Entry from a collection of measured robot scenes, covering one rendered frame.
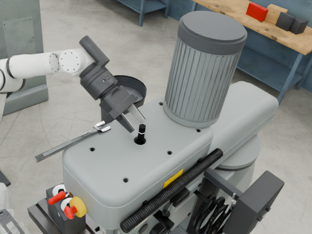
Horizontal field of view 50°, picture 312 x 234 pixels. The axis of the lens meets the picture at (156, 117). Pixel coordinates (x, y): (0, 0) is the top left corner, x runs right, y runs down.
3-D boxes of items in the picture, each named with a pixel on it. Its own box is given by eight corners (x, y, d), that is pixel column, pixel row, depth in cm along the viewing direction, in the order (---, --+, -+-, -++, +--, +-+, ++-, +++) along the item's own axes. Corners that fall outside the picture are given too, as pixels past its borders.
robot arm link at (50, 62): (87, 70, 95) (43, 75, 98) (98, 68, 103) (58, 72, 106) (82, 47, 94) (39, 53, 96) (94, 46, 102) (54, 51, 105)
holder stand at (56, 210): (65, 240, 177) (64, 219, 165) (47, 210, 190) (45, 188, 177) (86, 229, 184) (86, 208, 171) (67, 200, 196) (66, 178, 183)
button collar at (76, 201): (81, 221, 97) (81, 209, 93) (69, 207, 100) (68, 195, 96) (87, 217, 98) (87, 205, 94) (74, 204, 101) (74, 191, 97)
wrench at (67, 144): (38, 165, 90) (38, 163, 89) (31, 156, 92) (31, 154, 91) (111, 129, 104) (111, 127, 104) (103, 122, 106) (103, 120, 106)
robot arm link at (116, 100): (128, 107, 107) (102, 80, 106) (144, 93, 100) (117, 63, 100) (103, 128, 98) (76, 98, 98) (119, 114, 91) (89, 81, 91)
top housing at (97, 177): (109, 241, 93) (112, 208, 83) (55, 183, 105) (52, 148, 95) (209, 161, 122) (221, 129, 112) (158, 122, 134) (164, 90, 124)
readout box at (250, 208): (241, 248, 121) (261, 216, 108) (221, 231, 125) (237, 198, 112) (268, 217, 133) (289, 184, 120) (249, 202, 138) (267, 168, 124)
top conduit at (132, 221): (127, 236, 91) (128, 229, 88) (117, 225, 93) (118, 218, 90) (222, 158, 118) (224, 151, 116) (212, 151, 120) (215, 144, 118)
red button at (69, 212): (70, 223, 95) (70, 215, 92) (62, 214, 97) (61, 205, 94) (80, 216, 97) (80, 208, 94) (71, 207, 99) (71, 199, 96)
